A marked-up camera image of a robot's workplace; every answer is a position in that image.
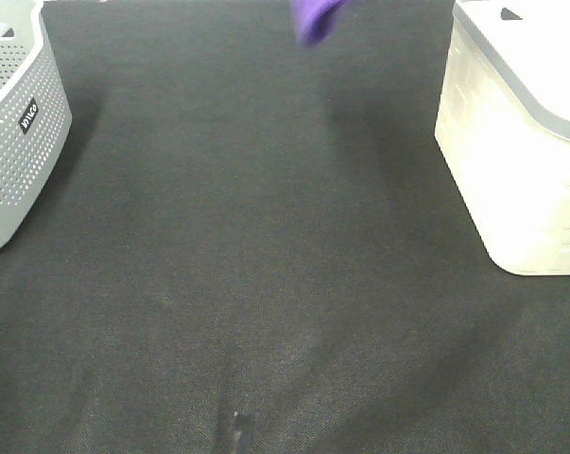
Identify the purple towel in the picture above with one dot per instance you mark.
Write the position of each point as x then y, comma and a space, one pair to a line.
314, 20

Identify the black table cloth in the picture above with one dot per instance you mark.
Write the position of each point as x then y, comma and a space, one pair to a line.
241, 227

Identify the cream plastic basket grey rim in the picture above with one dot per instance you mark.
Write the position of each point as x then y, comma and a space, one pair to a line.
503, 128

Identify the grey perforated plastic basket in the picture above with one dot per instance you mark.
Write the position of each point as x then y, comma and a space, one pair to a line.
35, 116

